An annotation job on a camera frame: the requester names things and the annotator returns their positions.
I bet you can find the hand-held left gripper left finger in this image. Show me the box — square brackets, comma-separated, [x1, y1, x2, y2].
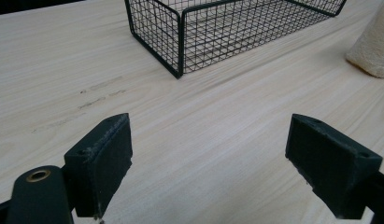
[64, 112, 134, 218]

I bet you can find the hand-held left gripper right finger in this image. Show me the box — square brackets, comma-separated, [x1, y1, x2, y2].
[285, 113, 384, 220]

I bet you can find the cream fluffy cloth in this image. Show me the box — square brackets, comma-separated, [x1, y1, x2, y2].
[345, 0, 384, 79]

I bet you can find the black wire mesh basket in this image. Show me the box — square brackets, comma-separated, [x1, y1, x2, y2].
[123, 0, 348, 79]

